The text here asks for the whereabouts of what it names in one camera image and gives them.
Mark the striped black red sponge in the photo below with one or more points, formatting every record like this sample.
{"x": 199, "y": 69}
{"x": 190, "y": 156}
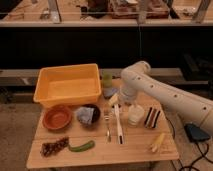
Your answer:
{"x": 152, "y": 118}

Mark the orange clay bowl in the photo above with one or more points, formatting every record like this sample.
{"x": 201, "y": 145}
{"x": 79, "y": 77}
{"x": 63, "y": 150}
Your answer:
{"x": 57, "y": 117}

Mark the black foot pedal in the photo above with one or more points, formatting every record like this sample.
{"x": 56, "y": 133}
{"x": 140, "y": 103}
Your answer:
{"x": 195, "y": 134}

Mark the green and blue bottle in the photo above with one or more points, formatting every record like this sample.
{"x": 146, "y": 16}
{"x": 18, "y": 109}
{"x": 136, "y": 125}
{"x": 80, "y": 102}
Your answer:
{"x": 108, "y": 89}

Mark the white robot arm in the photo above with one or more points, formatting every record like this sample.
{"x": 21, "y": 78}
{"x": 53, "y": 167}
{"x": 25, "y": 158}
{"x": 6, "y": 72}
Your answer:
{"x": 135, "y": 78}

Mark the wooden table board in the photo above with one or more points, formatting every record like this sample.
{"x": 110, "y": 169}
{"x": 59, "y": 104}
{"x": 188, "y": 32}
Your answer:
{"x": 135, "y": 149}

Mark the silver metal fork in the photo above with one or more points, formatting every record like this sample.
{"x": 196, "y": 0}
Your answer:
{"x": 106, "y": 117}

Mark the white plastic cup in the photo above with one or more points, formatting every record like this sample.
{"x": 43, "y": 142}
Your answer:
{"x": 135, "y": 114}

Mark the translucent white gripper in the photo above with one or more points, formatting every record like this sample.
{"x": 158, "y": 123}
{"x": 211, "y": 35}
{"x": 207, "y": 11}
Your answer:
{"x": 127, "y": 94}

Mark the green chili pepper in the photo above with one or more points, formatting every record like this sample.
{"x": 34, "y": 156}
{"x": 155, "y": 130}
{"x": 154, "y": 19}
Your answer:
{"x": 84, "y": 147}

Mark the dark bowl with cloth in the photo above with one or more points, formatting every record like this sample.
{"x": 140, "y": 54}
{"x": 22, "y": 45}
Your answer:
{"x": 88, "y": 114}

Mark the yellow plastic tray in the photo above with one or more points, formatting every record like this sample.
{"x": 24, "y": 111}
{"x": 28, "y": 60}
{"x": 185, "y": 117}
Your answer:
{"x": 72, "y": 85}

